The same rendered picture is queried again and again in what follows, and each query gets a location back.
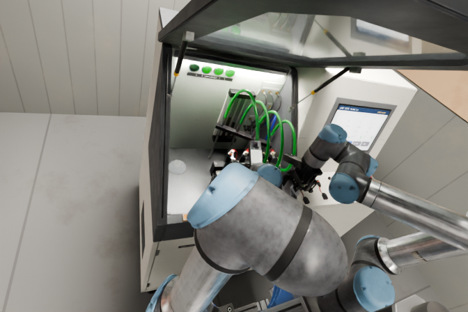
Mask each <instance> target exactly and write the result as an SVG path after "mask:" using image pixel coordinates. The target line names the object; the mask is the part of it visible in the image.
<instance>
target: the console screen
mask: <svg viewBox="0 0 468 312"><path fill-rule="evenodd" d="M396 107H397V105H394V104H385V103H379V102H369V101H364V100H354V99H349V98H344V97H337V98H336V101H335V103H334V105H333V107H332V108H331V111H330V113H329V115H328V117H327V120H326V122H325V124H324V126H323V128H324V127H325V125H327V124H330V123H334V124H337V125H340V126H341V127H342V128H343V129H344V130H345V131H346V132H347V133H348V137H347V140H348V141H349V142H350V143H351V144H353V145H355V146H356V147H358V148H359V149H361V150H362V151H364V152H365V153H368V154H369V153H370V151H371V150H372V148H373V146H374V145H375V143H376V141H377V140H378V138H379V136H380V135H381V133H382V131H383V129H384V128H385V126H386V124H387V123H388V121H389V119H390V117H391V116H392V114H393V112H394V111H395V109H396Z"/></svg>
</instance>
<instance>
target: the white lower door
mask: <svg viewBox="0 0 468 312"><path fill-rule="evenodd" d="M194 246H195V244H194V237H188V238H182V239H176V240H166V241H161V242H158V245H157V250H156V252H155V257H154V261H153V265H152V268H151V271H150V276H149V279H148V283H147V286H146V290H150V289H153V288H158V287H159V286H160V285H161V284H162V282H163V281H164V280H165V279H166V278H167V277H168V276H169V275H171V274H175V275H176V276H179V275H180V273H181V271H182V269H183V267H184V266H185V263H186V262H187V259H188V258H189V255H190V254H191V252H192V250H193V248H194Z"/></svg>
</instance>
